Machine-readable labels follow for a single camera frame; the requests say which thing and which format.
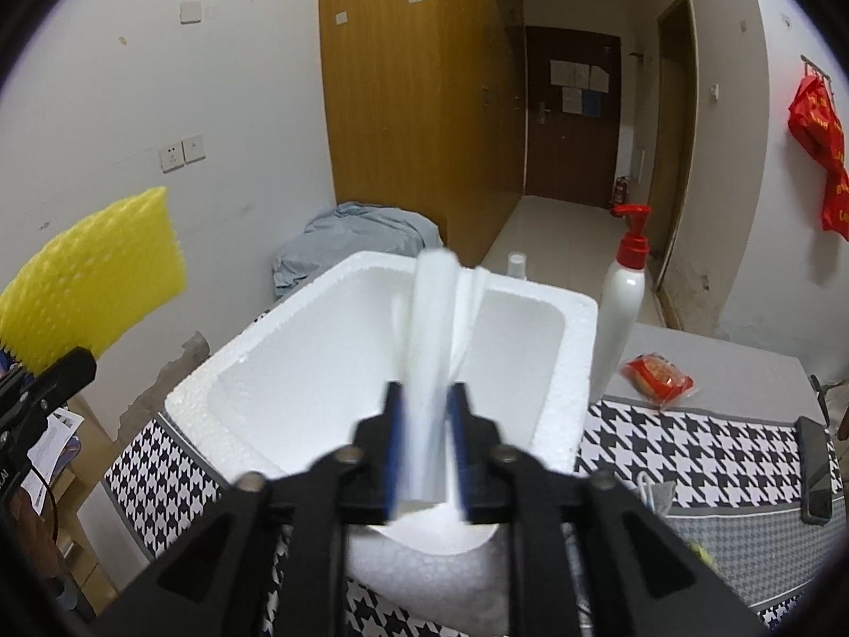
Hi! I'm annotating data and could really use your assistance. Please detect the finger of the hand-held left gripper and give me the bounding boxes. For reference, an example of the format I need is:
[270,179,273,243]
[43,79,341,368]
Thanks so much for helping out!
[0,343,98,422]

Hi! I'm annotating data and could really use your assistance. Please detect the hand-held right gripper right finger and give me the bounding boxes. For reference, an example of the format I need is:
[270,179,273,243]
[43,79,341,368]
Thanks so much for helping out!
[446,381,774,637]

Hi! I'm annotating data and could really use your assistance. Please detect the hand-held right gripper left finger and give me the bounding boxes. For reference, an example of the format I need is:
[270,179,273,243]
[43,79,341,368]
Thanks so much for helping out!
[80,381,412,637]

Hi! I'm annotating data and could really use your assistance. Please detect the white foam sheet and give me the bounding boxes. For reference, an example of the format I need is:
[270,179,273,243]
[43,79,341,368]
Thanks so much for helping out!
[394,247,492,520]

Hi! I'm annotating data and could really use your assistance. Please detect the yellow sponge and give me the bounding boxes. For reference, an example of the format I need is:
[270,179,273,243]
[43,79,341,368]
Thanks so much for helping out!
[0,187,187,374]

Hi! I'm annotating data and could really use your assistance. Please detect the white foam box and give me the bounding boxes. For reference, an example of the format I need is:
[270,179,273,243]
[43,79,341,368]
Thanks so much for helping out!
[163,250,599,618]

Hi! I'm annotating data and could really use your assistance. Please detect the white paper sheet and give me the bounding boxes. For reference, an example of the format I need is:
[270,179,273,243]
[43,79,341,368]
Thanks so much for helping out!
[28,408,85,482]

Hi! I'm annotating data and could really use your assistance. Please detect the cardboard box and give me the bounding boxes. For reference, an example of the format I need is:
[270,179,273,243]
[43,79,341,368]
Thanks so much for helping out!
[40,398,130,612]

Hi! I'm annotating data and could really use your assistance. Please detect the white lotion pump bottle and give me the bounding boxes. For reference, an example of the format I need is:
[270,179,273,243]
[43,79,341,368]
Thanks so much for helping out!
[592,203,654,406]

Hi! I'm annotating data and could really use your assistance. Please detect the red snack packet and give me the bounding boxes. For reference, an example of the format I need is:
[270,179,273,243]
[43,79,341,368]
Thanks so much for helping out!
[620,355,702,414]

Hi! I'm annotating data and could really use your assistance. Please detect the blue-grey bedding pile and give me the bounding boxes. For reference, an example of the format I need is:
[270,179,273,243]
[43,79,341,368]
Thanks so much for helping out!
[272,200,442,299]

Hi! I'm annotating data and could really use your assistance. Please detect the houndstooth tablecloth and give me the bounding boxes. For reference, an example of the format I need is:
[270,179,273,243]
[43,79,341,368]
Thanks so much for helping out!
[99,322,849,637]

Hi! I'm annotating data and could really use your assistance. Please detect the dark brown door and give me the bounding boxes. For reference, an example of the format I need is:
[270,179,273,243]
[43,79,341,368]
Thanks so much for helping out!
[525,25,622,208]

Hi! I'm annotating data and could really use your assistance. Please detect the wooden wardrobe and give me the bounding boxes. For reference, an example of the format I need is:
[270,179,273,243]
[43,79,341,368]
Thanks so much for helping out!
[318,0,526,265]

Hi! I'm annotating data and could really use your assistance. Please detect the light wooden side door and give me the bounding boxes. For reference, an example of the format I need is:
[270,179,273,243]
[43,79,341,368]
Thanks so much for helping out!
[653,0,700,329]

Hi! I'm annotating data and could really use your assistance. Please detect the black smartphone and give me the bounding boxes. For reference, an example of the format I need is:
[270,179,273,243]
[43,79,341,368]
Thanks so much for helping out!
[794,415,835,527]

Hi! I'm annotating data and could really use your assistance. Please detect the black-framed glasses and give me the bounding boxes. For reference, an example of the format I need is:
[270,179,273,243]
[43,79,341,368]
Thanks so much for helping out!
[810,373,835,426]

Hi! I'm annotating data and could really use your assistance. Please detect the large white paper notice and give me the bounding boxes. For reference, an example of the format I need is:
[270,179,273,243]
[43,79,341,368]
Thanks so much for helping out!
[550,59,591,89]

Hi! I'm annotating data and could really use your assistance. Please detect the red hanging bag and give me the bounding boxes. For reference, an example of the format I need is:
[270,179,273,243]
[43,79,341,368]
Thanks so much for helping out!
[788,73,849,240]

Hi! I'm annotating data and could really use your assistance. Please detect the metal wall hook rack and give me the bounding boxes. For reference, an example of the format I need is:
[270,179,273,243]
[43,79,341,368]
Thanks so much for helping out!
[801,54,833,90]

